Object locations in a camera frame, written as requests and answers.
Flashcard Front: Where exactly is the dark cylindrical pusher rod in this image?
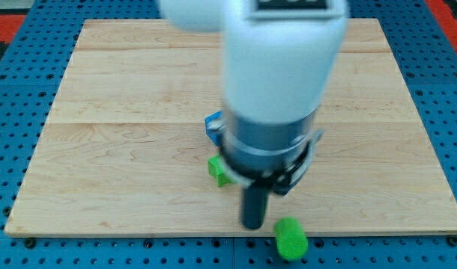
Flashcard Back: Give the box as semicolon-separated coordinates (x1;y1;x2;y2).
241;185;270;229

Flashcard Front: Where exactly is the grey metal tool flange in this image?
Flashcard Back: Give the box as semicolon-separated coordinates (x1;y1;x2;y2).
219;108;323;196

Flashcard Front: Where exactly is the green star block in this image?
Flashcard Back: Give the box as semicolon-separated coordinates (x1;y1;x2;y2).
208;155;234;188

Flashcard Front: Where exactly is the blue triangle block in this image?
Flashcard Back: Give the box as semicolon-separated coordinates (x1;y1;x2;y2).
205;111;225;146

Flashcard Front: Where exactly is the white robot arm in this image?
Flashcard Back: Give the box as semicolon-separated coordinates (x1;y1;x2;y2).
158;0;349;229

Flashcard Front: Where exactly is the green cylinder block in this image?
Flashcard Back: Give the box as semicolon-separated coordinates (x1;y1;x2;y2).
274;217;308;262

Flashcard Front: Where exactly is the wooden board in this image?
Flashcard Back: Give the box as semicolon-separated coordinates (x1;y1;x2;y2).
5;19;457;238

